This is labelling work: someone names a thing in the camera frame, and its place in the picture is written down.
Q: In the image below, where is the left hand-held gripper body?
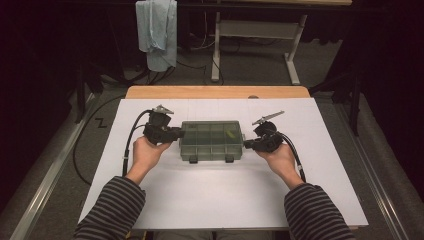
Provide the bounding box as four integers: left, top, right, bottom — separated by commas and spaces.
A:
142, 104, 179, 146

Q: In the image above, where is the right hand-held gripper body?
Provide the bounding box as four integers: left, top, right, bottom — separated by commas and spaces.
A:
251, 110, 286, 154

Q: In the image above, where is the grey compartment storage box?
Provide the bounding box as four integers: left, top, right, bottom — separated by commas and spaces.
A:
178, 120, 247, 164

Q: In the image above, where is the person's right hand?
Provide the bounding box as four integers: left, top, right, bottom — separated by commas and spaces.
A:
254, 142, 301, 184

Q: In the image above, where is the person's left hand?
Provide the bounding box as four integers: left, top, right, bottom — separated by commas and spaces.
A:
132, 135, 173, 178

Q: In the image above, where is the white table sheet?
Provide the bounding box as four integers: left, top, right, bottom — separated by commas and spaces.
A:
75, 97, 369, 231

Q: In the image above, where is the black stand leg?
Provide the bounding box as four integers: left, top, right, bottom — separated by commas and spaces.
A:
308, 71, 364, 137
74, 59, 104, 124

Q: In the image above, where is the light blue hanging cloth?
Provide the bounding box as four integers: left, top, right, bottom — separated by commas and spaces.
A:
135, 0, 178, 73

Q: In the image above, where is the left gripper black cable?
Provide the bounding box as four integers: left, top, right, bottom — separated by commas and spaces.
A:
121, 109, 154, 178

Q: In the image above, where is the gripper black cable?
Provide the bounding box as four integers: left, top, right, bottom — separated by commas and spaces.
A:
121, 109, 154, 178
278, 131, 307, 184

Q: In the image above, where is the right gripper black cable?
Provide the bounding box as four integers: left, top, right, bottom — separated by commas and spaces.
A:
278, 131, 307, 184

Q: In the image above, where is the black floor cables bundle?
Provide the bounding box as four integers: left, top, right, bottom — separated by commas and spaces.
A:
99, 61, 178, 86

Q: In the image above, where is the long black floor cable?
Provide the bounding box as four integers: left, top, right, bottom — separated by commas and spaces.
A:
72, 94, 126, 187

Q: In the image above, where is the white metal table frame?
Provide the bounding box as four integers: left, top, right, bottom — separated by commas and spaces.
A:
210, 0, 353, 86

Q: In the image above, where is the metal floor rail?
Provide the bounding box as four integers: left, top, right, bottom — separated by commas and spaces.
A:
336, 99, 411, 240
9, 93, 96, 240

